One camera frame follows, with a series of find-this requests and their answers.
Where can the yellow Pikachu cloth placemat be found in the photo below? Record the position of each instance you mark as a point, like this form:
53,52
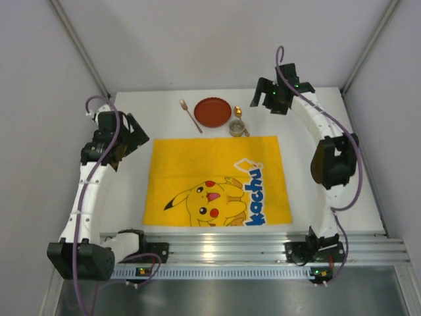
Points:
217,182

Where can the left aluminium frame post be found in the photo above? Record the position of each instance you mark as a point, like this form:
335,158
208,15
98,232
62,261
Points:
78,45

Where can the gold spoon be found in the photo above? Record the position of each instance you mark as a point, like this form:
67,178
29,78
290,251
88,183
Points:
241,116

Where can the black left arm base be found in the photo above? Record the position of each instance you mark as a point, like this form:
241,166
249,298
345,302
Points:
150,253

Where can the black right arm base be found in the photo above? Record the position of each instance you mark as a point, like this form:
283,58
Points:
301,251

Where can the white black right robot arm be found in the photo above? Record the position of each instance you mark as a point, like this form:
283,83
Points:
334,161

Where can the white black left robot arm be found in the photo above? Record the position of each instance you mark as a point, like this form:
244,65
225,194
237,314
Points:
80,251

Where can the rose gold fork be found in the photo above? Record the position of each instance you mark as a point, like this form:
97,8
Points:
186,109

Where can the aluminium frame post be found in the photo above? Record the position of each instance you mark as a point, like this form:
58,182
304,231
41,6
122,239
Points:
78,45
372,42

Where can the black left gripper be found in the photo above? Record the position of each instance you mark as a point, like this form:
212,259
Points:
132,132

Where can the right aluminium frame post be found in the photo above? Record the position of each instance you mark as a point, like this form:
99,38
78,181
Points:
372,42

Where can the red round plastic plate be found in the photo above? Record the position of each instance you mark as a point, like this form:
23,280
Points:
212,112

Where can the slotted grey cable duct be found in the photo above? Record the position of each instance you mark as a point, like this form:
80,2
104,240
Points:
221,273

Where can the speckled ceramic cup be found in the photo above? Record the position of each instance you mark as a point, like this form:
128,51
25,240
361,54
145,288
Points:
236,128

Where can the aluminium mounting rail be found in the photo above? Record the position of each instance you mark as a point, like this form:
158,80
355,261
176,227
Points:
268,248

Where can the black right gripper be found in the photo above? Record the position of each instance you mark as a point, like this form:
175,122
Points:
267,93

